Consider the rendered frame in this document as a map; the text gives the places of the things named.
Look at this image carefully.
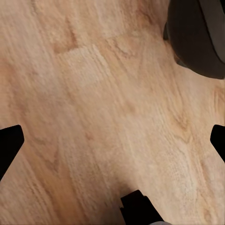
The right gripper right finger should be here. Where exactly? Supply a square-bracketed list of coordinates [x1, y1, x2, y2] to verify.
[210, 124, 225, 162]

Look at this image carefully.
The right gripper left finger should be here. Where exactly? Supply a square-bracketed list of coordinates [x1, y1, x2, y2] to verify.
[0, 125, 24, 181]

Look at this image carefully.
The cauldron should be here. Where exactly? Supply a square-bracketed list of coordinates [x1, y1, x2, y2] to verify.
[163, 0, 225, 80]

